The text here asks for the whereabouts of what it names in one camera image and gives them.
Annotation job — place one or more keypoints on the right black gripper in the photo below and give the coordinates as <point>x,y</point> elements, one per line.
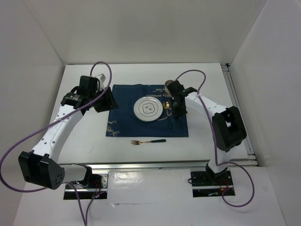
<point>176,113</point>

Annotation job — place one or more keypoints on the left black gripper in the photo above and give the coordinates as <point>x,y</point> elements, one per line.
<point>109,102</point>

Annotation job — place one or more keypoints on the gold spoon green handle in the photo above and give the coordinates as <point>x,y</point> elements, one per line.
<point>166,105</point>

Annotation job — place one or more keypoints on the dark blue cloth placemat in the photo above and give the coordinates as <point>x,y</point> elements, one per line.
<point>123,123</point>

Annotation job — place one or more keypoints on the white round plate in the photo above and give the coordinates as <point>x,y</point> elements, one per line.
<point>148,109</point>

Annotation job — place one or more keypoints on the gold fork green handle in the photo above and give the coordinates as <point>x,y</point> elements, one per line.
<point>136,142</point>

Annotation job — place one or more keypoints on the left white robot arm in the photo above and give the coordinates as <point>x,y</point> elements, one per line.
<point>39,166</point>

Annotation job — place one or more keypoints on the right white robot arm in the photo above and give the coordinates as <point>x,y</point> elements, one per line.
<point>226,123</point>

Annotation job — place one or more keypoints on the aluminium frame rail right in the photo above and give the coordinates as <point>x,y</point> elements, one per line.
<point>234,98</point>

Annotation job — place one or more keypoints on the aluminium frame rail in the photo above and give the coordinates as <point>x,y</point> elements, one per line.
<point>148,165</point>
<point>234,98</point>

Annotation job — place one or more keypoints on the aluminium frame rail front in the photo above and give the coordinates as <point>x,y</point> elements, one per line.
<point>148,165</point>

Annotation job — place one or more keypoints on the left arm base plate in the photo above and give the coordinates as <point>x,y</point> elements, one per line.
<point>95,187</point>

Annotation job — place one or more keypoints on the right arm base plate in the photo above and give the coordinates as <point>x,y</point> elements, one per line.
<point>204,186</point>

